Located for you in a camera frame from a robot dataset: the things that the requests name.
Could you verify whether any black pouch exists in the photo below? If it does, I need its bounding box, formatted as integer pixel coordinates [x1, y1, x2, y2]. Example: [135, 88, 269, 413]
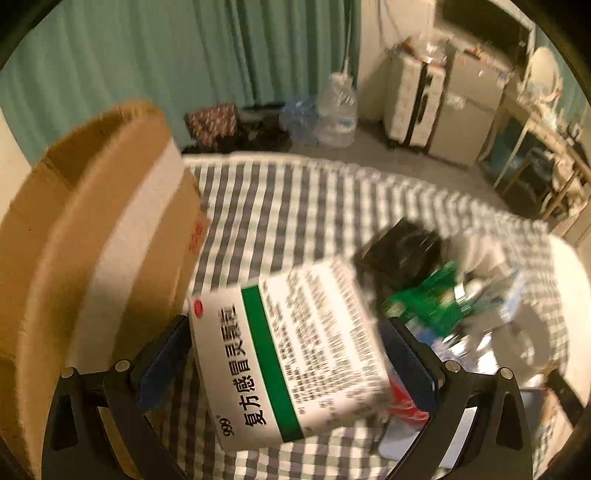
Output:
[362, 219, 446, 287]

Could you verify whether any red packet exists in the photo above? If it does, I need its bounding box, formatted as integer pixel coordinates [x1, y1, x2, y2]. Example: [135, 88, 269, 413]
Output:
[388, 369, 430, 423]

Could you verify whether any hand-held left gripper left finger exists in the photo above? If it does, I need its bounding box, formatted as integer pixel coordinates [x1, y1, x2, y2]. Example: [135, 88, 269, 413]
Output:
[41, 314, 195, 480]

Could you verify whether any white suitcase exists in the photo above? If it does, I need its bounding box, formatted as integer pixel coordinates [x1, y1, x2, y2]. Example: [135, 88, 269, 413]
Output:
[383, 48, 448, 153]

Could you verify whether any wooden chair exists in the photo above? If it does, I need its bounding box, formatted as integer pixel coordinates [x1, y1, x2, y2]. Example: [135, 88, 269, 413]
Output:
[494, 134, 591, 222]

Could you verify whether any wrapped pack of water bottles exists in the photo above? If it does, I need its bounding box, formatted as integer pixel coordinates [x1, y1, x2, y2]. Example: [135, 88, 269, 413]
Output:
[279, 95, 324, 144]

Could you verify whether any brown cardboard box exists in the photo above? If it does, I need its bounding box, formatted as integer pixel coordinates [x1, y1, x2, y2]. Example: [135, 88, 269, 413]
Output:
[0, 99, 213, 480]

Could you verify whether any oval vanity mirror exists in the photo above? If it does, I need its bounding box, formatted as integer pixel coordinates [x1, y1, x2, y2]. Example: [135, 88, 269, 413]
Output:
[524, 46, 561, 104]

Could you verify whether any patterned fabric bag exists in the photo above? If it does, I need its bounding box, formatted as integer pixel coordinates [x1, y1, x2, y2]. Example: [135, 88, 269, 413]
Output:
[185, 105, 238, 148]

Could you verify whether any white paper sheet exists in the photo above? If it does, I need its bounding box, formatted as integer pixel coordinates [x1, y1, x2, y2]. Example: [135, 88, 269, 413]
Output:
[376, 406, 476, 462]

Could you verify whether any large clear water jug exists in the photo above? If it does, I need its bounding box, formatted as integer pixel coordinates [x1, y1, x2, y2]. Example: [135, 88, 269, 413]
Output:
[316, 71, 358, 148]

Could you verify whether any small grey fridge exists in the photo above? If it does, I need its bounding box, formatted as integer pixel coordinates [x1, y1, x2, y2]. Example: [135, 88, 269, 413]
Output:
[427, 44, 515, 169]

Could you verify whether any green curtain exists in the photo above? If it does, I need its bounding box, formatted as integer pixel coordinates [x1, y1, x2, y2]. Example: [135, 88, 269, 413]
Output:
[0, 0, 361, 153]
[536, 28, 591, 134]

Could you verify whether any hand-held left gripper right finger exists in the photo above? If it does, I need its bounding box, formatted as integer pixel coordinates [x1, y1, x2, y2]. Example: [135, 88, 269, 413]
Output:
[379, 316, 534, 480]

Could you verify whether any clear plastic bag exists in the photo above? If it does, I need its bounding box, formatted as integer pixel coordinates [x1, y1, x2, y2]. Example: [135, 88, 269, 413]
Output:
[406, 32, 455, 63]

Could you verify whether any white green medicine box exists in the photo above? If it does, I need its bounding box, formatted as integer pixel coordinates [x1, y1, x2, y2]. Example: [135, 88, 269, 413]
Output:
[188, 258, 393, 453]

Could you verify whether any grey white checked bed sheet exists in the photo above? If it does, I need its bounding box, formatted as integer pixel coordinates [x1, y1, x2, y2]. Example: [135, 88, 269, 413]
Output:
[139, 152, 573, 480]

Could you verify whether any black television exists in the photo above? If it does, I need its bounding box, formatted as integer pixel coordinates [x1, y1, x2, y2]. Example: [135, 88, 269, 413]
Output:
[441, 2, 532, 65]

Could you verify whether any white duvet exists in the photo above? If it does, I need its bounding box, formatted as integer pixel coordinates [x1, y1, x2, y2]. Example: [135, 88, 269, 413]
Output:
[547, 235, 591, 352]

